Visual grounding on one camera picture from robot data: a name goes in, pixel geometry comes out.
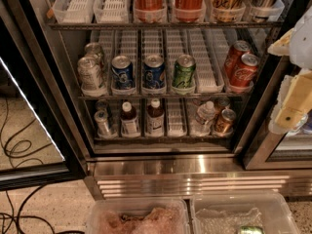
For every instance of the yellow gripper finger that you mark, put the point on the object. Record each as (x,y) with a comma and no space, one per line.
(294,101)
(282,46)

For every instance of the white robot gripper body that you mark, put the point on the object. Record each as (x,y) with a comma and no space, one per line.
(302,46)

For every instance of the red coke can rear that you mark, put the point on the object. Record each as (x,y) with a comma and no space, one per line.
(239,48)

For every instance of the red coke can front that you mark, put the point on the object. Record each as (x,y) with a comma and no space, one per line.
(244,70)

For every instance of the gold patterned can top shelf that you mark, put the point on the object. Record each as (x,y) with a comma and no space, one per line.
(226,10)

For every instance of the bronze can rear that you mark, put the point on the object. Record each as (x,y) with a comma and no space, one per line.
(221,103)

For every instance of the red coke can top shelf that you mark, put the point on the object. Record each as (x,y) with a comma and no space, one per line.
(188,10)

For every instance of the green soda can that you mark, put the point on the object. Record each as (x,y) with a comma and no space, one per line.
(185,66)

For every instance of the blue pepsi can right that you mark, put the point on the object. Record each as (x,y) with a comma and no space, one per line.
(154,72)

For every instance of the blue pepsi can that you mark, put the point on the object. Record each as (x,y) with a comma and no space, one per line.
(154,72)
(122,69)

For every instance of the green can in bin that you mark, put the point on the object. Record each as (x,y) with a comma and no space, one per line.
(250,230)

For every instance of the stainless fridge base grille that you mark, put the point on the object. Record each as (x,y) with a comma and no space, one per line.
(188,176)

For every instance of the blue pepsi can left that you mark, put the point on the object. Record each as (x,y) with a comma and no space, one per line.
(122,69)

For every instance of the white shelf tray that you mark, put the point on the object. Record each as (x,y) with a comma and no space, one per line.
(112,11)
(74,11)

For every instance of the white rear can middle shelf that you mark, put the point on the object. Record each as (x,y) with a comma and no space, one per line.
(94,50)

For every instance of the white can shelf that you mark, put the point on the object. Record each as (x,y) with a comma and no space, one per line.
(94,50)
(91,77)

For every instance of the silver slim can rear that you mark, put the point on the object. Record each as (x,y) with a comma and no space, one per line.
(102,104)

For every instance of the silver slim can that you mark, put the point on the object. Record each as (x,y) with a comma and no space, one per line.
(102,104)
(103,125)

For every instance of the white front can middle shelf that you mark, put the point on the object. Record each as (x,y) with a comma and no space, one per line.
(91,77)

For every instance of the silver slim can front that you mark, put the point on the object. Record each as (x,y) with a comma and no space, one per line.
(103,125)

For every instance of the white shelf tray far left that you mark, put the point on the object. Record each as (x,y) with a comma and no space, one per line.
(74,11)

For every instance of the glass fridge door left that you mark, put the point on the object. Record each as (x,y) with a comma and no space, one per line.
(40,143)

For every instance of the clear water bottle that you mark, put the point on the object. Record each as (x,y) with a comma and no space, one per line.
(203,119)

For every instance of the clear plastic bin right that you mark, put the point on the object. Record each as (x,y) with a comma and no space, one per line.
(224,213)

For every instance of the clear plastic bin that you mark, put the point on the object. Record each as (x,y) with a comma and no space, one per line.
(139,216)
(224,213)

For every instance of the brown juice bottle right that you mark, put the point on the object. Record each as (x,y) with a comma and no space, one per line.
(155,118)

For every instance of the brown juice bottle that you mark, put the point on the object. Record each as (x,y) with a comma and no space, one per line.
(129,120)
(155,118)

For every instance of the brown juice bottle left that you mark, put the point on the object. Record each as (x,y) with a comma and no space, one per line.
(129,120)

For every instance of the clear plastic bin left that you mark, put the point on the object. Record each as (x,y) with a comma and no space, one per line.
(139,216)

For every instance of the right fridge door frame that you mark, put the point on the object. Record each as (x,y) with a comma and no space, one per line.
(267,151)

